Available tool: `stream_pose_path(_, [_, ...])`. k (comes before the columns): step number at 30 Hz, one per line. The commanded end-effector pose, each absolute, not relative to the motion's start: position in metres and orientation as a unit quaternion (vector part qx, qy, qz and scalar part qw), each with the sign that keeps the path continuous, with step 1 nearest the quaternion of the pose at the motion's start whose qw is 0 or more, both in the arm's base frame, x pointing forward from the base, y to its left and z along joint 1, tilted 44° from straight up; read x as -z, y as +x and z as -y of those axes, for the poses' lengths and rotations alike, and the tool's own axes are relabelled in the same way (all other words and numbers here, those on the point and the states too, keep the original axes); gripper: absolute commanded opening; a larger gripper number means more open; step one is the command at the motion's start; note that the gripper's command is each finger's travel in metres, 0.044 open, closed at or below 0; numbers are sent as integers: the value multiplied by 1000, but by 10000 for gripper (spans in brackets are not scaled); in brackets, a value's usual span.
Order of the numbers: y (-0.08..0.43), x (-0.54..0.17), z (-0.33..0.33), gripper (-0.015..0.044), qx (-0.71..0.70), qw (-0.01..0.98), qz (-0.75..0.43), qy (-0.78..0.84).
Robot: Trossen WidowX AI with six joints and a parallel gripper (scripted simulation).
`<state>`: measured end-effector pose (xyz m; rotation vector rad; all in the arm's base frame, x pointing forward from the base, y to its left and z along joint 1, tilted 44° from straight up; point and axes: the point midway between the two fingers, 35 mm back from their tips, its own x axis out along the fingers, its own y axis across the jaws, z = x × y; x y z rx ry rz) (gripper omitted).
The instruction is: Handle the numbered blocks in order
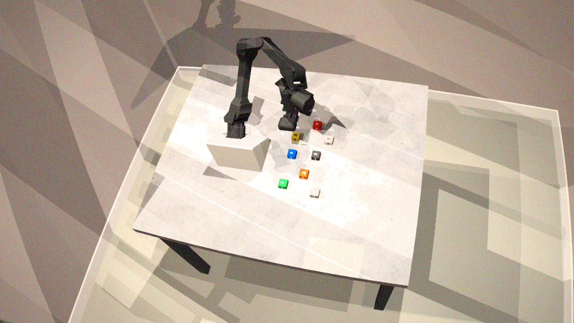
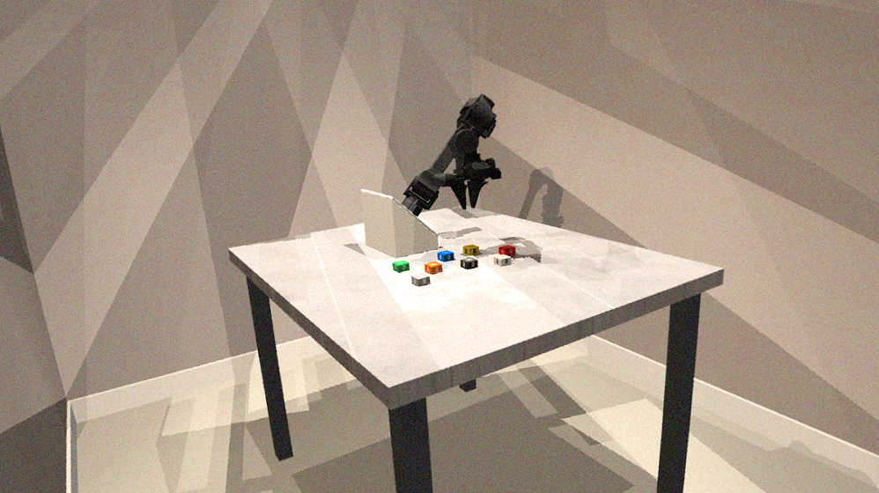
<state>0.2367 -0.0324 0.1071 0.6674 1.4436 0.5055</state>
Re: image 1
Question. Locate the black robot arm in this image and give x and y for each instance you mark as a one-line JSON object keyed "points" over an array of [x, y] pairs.
{"points": [[291, 71]]}

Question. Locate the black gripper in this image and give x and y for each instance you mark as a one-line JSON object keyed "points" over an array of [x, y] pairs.
{"points": [[289, 121]]}

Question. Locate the blue block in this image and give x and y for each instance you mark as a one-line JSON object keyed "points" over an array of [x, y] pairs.
{"points": [[292, 154]]}

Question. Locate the green block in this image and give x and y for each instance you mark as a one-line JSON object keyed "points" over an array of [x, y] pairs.
{"points": [[283, 183]]}

